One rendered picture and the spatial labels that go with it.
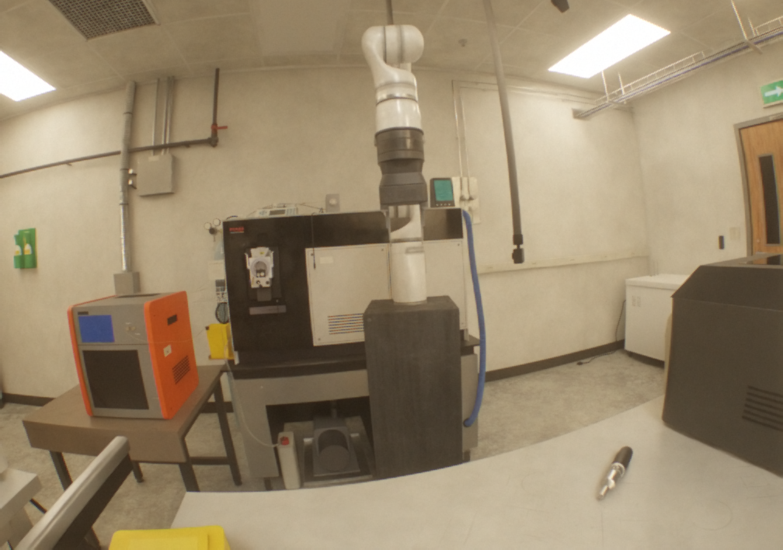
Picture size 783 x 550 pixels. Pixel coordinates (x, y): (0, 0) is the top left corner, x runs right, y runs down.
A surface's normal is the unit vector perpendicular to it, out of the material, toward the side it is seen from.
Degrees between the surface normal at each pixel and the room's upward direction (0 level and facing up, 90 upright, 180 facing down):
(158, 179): 90
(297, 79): 90
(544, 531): 0
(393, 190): 90
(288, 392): 90
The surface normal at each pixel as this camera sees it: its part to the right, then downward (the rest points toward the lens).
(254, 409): 0.21, 0.01
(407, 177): -0.04, -0.03
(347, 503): -0.07, -1.00
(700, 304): -0.98, 0.07
